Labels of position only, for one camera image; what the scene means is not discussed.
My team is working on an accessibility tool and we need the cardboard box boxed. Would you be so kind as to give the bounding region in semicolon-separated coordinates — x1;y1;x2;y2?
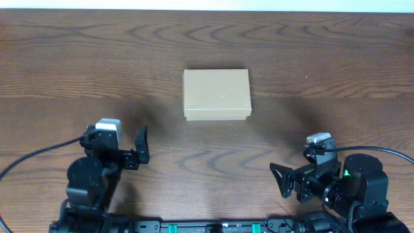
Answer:
182;69;252;121

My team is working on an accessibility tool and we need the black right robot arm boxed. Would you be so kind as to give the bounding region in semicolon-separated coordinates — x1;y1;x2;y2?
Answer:
270;133;409;232

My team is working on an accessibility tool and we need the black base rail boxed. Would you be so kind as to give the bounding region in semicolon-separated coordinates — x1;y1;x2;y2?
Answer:
48;213;324;233

